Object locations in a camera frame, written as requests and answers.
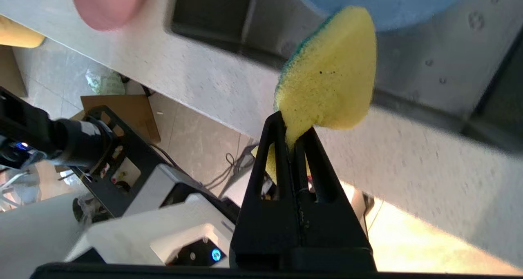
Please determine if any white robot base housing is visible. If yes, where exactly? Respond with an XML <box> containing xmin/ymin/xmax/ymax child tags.
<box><xmin>65</xmin><ymin>165</ymin><xmax>374</xmax><ymax>268</ymax></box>

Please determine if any yellow green sponge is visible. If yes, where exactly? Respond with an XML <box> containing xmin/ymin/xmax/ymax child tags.
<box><xmin>251</xmin><ymin>6</ymin><xmax>377</xmax><ymax>185</ymax></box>

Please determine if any stainless steel sink basin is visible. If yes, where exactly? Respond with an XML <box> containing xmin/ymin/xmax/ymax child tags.
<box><xmin>165</xmin><ymin>0</ymin><xmax>523</xmax><ymax>153</ymax></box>

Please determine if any brown cardboard sheet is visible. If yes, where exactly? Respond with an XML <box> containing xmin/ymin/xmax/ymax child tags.
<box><xmin>72</xmin><ymin>94</ymin><xmax>161</xmax><ymax>145</ymax></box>

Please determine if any blue plate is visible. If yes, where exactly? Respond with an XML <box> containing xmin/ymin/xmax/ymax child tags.
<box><xmin>290</xmin><ymin>0</ymin><xmax>474</xmax><ymax>32</ymax></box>

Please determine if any pink plate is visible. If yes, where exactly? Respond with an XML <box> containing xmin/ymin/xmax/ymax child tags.
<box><xmin>70</xmin><ymin>0</ymin><xmax>150</xmax><ymax>31</ymax></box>

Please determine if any tan yellow rounded object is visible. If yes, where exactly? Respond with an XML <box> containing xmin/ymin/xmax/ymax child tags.
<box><xmin>0</xmin><ymin>16</ymin><xmax>45</xmax><ymax>49</ymax></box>

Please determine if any crumpled clear plastic bag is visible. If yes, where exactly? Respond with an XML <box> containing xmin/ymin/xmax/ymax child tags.
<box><xmin>85</xmin><ymin>68</ymin><xmax>126</xmax><ymax>96</ymax></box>

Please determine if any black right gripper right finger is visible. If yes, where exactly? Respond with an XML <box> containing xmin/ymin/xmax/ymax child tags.
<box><xmin>280</xmin><ymin>126</ymin><xmax>376</xmax><ymax>271</ymax></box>

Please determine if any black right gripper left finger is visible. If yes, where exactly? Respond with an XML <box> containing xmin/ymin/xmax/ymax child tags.
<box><xmin>229</xmin><ymin>111</ymin><xmax>301</xmax><ymax>270</ymax></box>

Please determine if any thin black floor cable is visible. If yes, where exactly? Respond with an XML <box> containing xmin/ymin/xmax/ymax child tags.
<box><xmin>203</xmin><ymin>143</ymin><xmax>259</xmax><ymax>190</ymax></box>

